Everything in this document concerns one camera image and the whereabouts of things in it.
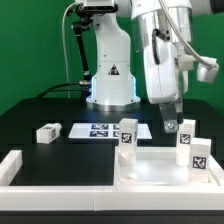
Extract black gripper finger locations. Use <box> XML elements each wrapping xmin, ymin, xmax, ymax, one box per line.
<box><xmin>175</xmin><ymin>98</ymin><xmax>183</xmax><ymax>124</ymax></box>
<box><xmin>159</xmin><ymin>102</ymin><xmax>178</xmax><ymax>133</ymax></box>

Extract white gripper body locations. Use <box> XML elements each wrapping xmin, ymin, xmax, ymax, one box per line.
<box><xmin>143</xmin><ymin>42</ymin><xmax>186</xmax><ymax>104</ymax></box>

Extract white square table top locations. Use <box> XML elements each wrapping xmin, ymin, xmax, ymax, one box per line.
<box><xmin>114</xmin><ymin>147</ymin><xmax>224</xmax><ymax>186</ymax></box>

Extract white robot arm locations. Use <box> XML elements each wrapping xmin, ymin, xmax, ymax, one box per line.
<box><xmin>73</xmin><ymin>0</ymin><xmax>224</xmax><ymax>133</ymax></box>

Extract white sheet with tag markers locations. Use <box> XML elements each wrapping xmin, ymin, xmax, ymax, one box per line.
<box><xmin>68</xmin><ymin>123</ymin><xmax>153</xmax><ymax>141</ymax></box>

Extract white U-shaped obstacle fence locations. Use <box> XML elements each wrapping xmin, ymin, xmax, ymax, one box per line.
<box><xmin>0</xmin><ymin>150</ymin><xmax>224</xmax><ymax>211</ymax></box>

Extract grey camera on mount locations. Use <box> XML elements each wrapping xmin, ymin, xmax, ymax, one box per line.
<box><xmin>83</xmin><ymin>0</ymin><xmax>115</xmax><ymax>10</ymax></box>

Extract black cable bundle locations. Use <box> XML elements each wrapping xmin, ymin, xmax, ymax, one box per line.
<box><xmin>36</xmin><ymin>81</ymin><xmax>92</xmax><ymax>99</ymax></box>

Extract white hanging cable left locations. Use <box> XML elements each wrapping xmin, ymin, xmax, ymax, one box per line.
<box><xmin>61</xmin><ymin>2</ymin><xmax>76</xmax><ymax>99</ymax></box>

